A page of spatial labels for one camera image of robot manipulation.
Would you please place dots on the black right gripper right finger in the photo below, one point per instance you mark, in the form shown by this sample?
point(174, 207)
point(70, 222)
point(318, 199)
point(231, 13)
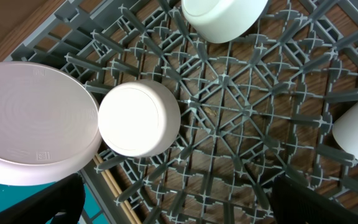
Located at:
point(293, 203)

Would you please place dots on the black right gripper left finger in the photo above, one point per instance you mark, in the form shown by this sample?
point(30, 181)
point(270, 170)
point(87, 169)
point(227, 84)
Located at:
point(60, 203)

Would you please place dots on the wooden chopstick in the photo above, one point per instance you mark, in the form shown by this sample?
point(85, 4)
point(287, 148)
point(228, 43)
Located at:
point(116, 190)
point(120, 198)

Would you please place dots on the pink plate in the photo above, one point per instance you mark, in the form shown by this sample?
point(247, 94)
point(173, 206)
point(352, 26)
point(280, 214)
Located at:
point(48, 124)

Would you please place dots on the white bowl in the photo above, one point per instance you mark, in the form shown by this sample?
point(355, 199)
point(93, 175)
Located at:
point(220, 21)

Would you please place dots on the teal plastic tray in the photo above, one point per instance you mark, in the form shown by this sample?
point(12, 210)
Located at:
point(92, 212)

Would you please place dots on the grey dish rack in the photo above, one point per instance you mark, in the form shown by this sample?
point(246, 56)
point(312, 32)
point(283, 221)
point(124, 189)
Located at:
point(258, 107)

